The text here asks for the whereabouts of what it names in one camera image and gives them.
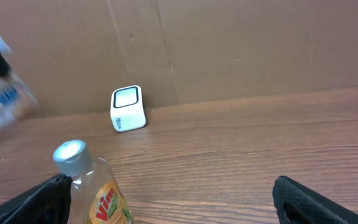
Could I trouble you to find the white barcode scanner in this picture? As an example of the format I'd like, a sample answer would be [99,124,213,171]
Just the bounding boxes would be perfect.
[110,85,147,133]

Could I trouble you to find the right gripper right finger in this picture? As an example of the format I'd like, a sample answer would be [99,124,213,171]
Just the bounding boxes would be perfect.
[272,175,358,224]

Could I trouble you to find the green lidded jar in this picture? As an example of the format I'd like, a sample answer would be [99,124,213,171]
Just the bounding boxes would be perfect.
[0,30,40,130]

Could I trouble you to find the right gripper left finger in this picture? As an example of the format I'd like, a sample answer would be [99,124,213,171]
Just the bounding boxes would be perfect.
[0,174,73,224]

